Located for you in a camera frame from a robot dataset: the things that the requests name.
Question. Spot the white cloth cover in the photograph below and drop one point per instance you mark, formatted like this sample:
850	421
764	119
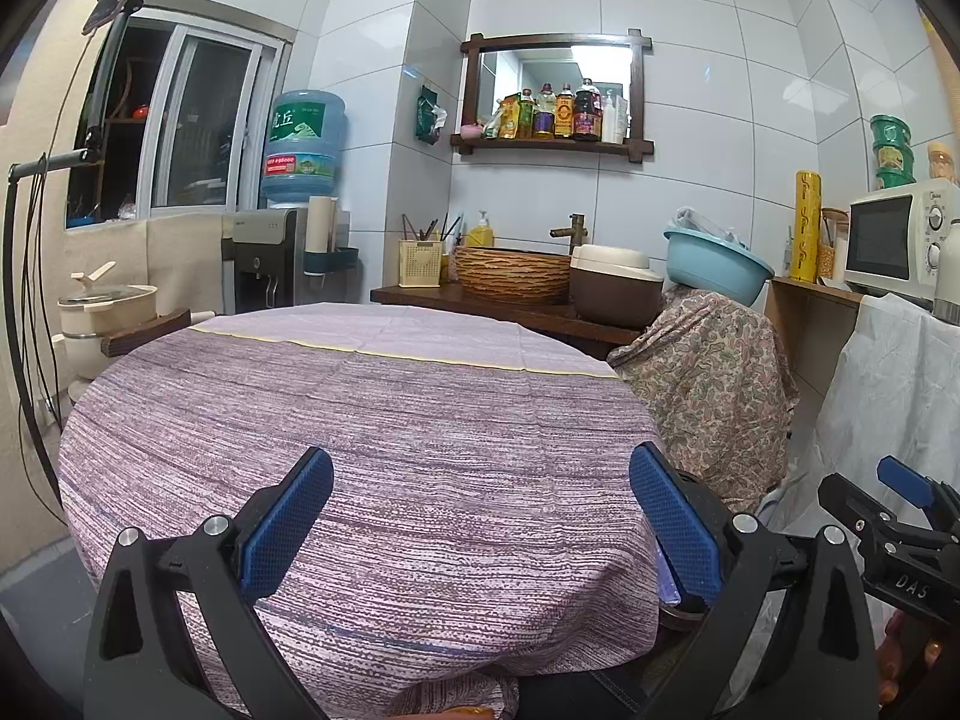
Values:
885	390

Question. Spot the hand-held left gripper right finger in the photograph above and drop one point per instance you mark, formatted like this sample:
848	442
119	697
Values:
675	532

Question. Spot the black phone stand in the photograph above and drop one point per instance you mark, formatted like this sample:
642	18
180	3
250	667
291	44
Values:
60	160

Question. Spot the green wall packet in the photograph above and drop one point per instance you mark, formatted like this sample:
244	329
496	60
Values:
427	116

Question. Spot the yellow soap bottle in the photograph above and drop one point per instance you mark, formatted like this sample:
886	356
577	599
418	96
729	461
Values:
480	234

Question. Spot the sliding window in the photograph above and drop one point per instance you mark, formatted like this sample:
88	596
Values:
202	127

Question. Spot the wooden framed mirror shelf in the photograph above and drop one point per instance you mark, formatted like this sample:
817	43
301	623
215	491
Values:
555	148

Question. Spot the beige cup tube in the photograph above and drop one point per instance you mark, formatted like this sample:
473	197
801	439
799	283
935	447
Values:
321	223

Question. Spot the beige cloth cover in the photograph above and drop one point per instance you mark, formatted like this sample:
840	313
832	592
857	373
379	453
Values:
180	262

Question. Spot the white microwave oven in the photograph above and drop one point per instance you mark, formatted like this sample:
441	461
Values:
885	240

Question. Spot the light blue plastic basin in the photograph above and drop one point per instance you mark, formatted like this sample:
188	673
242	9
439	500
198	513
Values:
712	270

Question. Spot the purple striped tablecloth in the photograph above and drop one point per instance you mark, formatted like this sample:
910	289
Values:
412	427

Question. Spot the row of condiment bottles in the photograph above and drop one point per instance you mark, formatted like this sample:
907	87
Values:
562	116

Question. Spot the dark wooden board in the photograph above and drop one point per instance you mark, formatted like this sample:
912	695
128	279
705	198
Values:
142	334

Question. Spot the small pink bowl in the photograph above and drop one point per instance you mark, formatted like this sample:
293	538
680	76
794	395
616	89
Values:
471	132

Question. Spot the small wicker jar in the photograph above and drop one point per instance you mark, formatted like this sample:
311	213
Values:
829	251

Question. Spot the cream cooking pot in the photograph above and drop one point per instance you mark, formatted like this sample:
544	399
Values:
105	315

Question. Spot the beige chopstick holder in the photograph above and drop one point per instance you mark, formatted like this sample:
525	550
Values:
420	264

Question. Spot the blue water jug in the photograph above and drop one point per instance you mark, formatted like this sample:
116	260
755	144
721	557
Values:
300	150

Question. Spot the white kettle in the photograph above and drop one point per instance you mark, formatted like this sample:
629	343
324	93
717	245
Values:
949	270

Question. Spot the dark brown trash bin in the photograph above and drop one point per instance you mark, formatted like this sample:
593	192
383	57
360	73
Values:
679	621

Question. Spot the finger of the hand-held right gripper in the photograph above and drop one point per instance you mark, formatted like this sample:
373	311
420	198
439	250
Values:
904	478
847	499

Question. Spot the clear plastic bag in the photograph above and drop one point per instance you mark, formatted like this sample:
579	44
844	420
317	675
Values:
701	223

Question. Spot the bronze faucet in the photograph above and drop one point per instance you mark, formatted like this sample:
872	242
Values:
576	234

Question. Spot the orange lidded jar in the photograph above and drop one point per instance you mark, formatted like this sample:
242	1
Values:
941	163

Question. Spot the teal cup tray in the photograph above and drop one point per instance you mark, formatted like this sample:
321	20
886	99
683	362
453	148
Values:
330	259

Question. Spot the floral cloth cover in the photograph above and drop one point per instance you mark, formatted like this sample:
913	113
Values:
705	390

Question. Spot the wooden cabinet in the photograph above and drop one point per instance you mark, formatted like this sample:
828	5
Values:
802	330

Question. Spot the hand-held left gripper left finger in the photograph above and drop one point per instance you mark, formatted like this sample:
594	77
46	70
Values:
289	525

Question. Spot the grey water dispenser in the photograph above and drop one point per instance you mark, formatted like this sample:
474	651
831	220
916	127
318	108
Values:
262	255

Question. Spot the wicker wash basin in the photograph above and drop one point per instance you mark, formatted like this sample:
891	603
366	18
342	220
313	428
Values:
510	274

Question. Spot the person's right hand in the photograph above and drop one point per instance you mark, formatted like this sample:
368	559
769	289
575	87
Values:
892	652

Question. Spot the yellow wrap roll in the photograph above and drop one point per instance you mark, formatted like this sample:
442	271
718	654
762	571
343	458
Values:
806	229

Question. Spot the brown white rice cooker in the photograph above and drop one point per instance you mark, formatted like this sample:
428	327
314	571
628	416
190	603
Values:
615	292

